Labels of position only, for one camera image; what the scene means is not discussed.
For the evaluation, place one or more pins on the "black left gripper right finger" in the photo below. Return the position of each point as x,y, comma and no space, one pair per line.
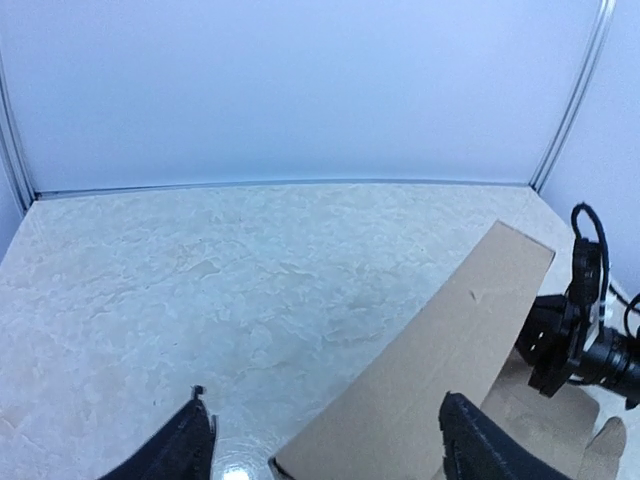
477,447

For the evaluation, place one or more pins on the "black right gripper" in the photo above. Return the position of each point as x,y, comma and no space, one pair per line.
552,342

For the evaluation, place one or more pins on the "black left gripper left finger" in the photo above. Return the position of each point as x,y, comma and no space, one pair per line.
183,448

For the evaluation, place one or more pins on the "brown cardboard box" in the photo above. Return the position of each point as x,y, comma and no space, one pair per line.
385,424

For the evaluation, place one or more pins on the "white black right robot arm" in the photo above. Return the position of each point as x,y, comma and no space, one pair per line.
614,360

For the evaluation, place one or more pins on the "left aluminium frame post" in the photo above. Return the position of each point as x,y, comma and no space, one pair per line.
13,155

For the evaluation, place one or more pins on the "aluminium frame post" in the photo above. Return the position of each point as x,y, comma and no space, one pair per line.
13,155
587,67

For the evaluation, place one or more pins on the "right aluminium frame post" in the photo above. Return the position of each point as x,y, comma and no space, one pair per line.
587,67

